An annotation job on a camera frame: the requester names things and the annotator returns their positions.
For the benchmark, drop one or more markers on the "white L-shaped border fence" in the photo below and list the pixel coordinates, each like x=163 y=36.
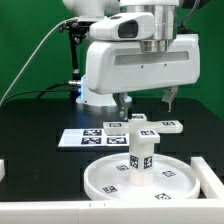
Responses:
x=209 y=210

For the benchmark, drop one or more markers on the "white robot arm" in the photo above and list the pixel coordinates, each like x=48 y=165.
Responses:
x=170 y=17

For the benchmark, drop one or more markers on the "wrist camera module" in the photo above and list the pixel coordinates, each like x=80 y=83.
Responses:
x=124 y=27

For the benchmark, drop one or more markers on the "white round table top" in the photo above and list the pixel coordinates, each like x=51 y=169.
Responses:
x=109 y=178

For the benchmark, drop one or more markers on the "black camera on stand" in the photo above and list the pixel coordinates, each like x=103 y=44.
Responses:
x=75 y=50

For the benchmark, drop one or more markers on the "white marker sheet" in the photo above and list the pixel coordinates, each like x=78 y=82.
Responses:
x=91 y=138

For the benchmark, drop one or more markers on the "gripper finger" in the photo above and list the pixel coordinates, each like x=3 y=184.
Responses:
x=124 y=104
x=168 y=97

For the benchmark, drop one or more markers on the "white cross-shaped table base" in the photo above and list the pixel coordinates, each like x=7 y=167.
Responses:
x=139 y=125

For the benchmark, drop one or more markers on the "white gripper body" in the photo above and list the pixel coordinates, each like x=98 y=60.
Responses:
x=116 y=67

